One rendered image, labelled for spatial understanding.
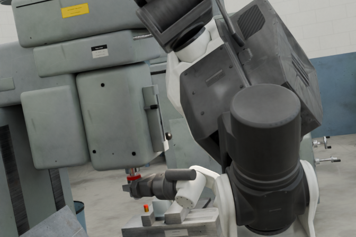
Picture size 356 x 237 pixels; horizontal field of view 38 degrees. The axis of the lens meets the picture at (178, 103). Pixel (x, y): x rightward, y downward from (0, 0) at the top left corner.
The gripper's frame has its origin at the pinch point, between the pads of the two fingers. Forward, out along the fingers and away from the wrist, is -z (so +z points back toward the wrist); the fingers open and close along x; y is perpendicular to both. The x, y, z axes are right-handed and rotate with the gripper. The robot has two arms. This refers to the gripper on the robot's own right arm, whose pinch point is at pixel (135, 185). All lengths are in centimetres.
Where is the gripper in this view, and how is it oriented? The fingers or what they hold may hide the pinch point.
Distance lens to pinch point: 173.5
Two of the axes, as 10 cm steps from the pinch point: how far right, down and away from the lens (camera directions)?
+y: 1.8, 9.8, 0.9
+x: -5.8, 1.8, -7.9
